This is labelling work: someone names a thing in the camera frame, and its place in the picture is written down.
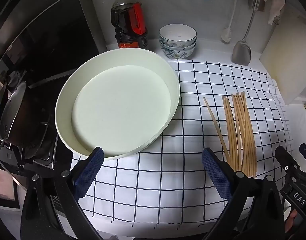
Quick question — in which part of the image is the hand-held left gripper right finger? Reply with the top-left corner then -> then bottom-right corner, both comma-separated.
201,147 -> 289,240

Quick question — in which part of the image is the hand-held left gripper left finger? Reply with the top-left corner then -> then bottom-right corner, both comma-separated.
20,147 -> 105,240

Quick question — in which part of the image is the pile of wooden chopsticks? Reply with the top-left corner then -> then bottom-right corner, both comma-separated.
222,92 -> 257,178

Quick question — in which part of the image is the single wooden chopstick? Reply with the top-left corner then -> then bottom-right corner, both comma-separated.
203,97 -> 230,157

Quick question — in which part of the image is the white round tray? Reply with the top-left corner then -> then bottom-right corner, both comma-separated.
55,48 -> 181,161

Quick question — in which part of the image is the white checked cloth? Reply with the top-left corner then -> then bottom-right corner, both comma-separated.
68,59 -> 293,224

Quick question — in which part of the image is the white cutting board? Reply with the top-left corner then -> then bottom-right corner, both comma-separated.
259,12 -> 306,105

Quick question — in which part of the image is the dark cooking pot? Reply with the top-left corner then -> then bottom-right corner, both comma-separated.
0,80 -> 53,155

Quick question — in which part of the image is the metal cooking spatula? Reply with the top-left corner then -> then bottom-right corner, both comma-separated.
231,0 -> 262,66

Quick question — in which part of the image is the white dish brush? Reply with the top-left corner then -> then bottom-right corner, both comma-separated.
221,0 -> 242,43

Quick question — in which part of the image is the black glass range hood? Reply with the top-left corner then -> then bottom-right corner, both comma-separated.
0,0 -> 103,98

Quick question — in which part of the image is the beige hanging rag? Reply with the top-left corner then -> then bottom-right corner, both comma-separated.
261,0 -> 285,25

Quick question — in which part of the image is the dark sauce bottle red handle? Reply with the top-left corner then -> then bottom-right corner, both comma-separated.
110,0 -> 149,50

